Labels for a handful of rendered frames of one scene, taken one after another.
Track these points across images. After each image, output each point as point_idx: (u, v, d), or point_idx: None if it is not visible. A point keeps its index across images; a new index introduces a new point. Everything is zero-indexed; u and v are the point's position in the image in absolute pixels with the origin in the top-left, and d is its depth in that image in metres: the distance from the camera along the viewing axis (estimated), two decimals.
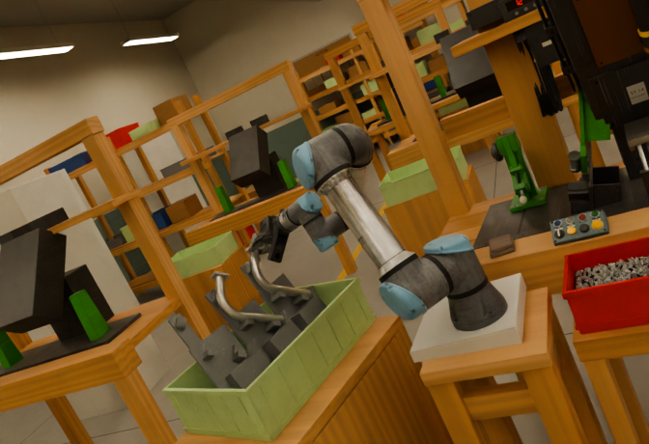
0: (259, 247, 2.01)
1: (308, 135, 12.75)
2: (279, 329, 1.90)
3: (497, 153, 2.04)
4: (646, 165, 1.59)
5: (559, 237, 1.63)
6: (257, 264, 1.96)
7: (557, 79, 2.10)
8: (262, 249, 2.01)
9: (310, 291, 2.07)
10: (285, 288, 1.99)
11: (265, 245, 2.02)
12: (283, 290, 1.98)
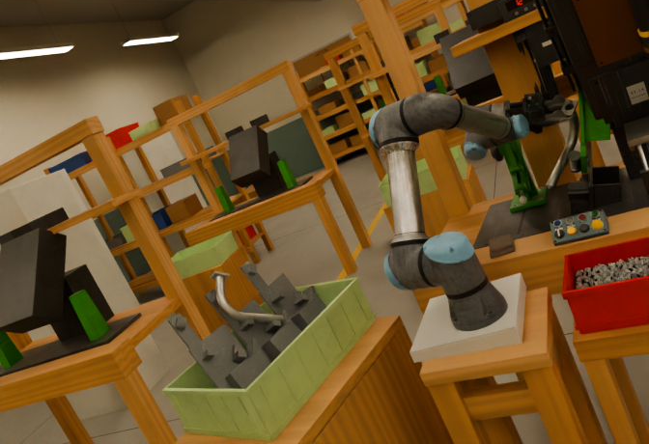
0: (562, 108, 1.80)
1: (308, 135, 12.75)
2: (279, 329, 1.90)
3: (497, 153, 2.04)
4: (646, 165, 1.59)
5: (559, 237, 1.63)
6: None
7: (557, 79, 2.10)
8: (566, 114, 1.80)
9: (545, 184, 1.85)
10: (559, 156, 1.88)
11: (563, 114, 1.78)
12: (561, 155, 1.89)
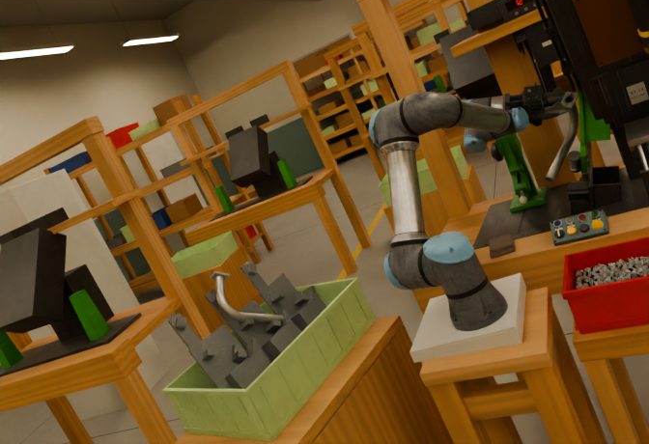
0: (562, 100, 1.80)
1: (308, 135, 12.75)
2: (279, 329, 1.90)
3: (497, 153, 2.04)
4: (646, 165, 1.59)
5: (559, 237, 1.63)
6: None
7: (557, 79, 2.10)
8: (565, 106, 1.80)
9: (545, 177, 1.85)
10: (559, 149, 1.88)
11: (562, 106, 1.78)
12: (561, 149, 1.89)
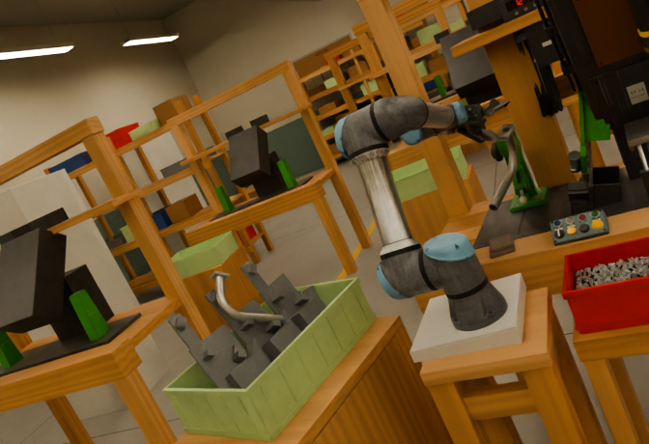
0: (500, 131, 1.86)
1: (308, 135, 12.75)
2: (279, 329, 1.90)
3: (497, 153, 2.04)
4: (646, 165, 1.59)
5: (559, 237, 1.63)
6: (507, 145, 1.91)
7: (557, 79, 2.10)
8: None
9: (489, 206, 1.84)
10: (501, 181, 1.90)
11: (495, 135, 1.85)
12: None
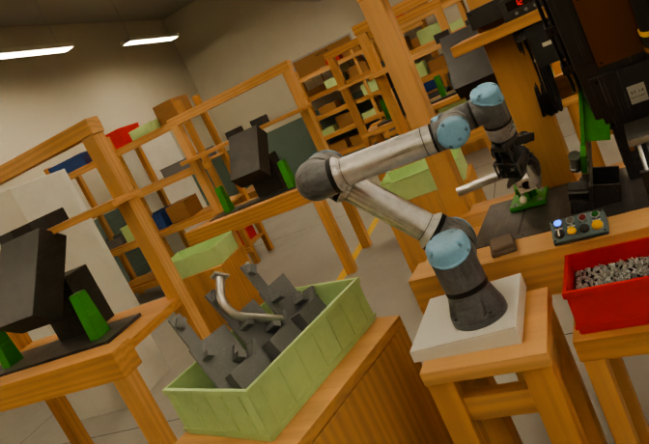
0: (521, 181, 1.59)
1: (308, 135, 12.75)
2: (279, 329, 1.90)
3: None
4: (646, 165, 1.59)
5: (559, 237, 1.63)
6: None
7: (557, 79, 2.10)
8: None
9: (456, 189, 1.81)
10: (490, 175, 1.76)
11: (512, 182, 1.60)
12: (493, 173, 1.76)
